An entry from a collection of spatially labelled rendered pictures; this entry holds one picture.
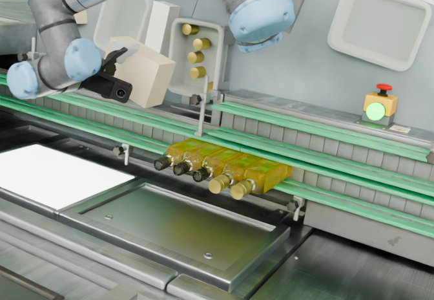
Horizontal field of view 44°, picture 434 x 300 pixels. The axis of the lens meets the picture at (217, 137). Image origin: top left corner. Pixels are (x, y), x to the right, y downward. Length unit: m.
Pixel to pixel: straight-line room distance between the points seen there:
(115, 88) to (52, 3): 0.27
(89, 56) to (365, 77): 0.76
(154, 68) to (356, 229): 0.66
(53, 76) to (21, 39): 0.98
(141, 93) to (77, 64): 0.33
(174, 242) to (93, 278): 0.20
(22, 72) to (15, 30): 0.93
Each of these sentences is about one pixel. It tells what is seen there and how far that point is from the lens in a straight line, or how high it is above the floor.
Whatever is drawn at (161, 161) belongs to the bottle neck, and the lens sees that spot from 1.35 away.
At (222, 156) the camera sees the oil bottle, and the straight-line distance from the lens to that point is 1.37.
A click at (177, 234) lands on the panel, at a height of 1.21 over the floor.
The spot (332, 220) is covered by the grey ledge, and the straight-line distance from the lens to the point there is 1.48.
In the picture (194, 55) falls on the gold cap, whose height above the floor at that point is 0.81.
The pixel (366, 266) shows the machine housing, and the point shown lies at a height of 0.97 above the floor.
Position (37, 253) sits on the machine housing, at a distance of 1.28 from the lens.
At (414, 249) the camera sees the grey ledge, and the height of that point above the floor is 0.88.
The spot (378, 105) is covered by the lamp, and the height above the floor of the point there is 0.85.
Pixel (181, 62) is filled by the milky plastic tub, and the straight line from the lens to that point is 1.69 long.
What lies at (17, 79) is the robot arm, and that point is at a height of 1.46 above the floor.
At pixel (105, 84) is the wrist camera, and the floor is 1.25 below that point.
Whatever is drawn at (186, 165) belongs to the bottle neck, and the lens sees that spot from 1.34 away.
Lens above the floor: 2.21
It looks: 59 degrees down
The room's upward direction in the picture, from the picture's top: 112 degrees counter-clockwise
